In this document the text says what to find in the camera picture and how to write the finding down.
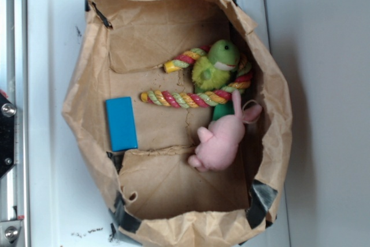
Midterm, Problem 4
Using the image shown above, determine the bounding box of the metal frame rail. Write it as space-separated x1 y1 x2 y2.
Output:
1 0 31 246

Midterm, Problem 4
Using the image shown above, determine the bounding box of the white plastic tray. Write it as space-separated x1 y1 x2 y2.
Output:
26 0 293 247

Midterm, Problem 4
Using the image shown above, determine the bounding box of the pink plush bunny toy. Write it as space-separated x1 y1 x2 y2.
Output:
188 91 262 172

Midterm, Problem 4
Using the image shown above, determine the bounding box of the green plush bird toy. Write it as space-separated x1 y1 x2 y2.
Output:
191 39 241 121

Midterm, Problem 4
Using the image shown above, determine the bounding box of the black metal bracket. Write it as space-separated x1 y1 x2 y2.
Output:
0 90 17 178

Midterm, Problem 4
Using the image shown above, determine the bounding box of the blue rectangular block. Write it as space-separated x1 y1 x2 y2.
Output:
105 97 138 152

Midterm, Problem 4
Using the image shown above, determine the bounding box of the brown paper bag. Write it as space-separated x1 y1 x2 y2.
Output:
62 0 293 246

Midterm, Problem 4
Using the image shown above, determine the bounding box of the multicolored twisted rope toy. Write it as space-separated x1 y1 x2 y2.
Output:
140 46 253 109

